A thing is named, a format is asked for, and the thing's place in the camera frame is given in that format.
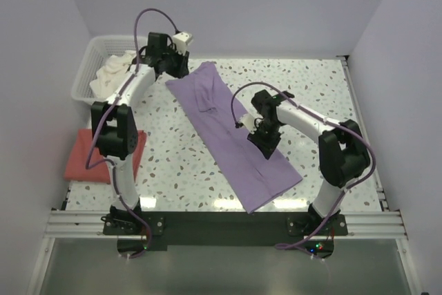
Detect purple t shirt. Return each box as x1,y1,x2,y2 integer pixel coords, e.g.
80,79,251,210
166,61,302,213

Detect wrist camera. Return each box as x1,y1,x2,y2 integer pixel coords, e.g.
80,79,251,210
235,113,256,133
172,32,193,55

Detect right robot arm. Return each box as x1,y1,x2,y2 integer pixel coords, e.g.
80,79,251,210
248,90,374,235

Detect aluminium front rail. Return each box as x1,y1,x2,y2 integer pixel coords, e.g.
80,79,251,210
44,211,407,242

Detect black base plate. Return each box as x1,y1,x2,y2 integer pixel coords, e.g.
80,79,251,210
102,210,349,258

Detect folded red t shirt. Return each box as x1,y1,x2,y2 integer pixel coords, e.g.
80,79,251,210
64,129,147,184

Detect aluminium side rail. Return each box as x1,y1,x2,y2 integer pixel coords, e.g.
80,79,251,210
338,55,390,212

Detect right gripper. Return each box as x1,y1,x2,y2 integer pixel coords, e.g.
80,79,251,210
248,120,282,160

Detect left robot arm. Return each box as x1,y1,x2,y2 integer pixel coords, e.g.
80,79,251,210
90,31,193,234

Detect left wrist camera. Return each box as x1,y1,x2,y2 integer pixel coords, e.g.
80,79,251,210
172,32,193,55

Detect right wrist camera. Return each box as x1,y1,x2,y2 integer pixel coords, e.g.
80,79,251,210
235,113,256,133

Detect white plastic laundry basket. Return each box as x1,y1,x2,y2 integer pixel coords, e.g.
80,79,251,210
71,35,135,105

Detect white crumpled t shirt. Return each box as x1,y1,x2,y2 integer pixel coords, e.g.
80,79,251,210
89,50,135,99

